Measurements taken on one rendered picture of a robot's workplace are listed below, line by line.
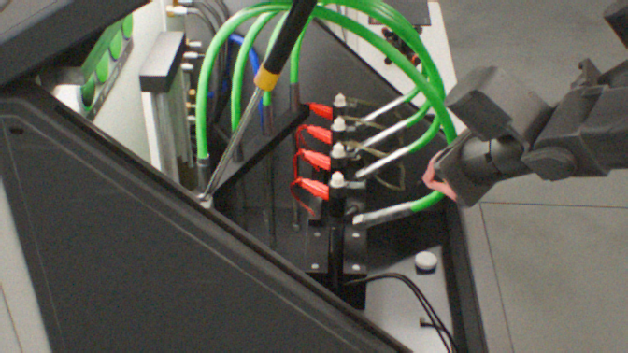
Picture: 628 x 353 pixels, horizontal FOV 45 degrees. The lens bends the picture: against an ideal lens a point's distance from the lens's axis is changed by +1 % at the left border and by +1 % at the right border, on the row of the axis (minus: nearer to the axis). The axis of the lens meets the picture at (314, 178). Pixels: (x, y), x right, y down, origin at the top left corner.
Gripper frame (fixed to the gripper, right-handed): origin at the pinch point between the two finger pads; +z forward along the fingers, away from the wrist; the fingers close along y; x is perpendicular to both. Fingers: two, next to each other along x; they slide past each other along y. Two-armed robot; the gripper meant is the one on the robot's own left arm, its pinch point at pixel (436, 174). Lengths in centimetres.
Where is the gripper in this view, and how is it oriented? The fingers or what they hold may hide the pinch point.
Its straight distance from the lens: 97.9
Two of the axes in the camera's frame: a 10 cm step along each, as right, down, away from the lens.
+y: -6.9, 5.9, -4.2
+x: 6.0, 7.9, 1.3
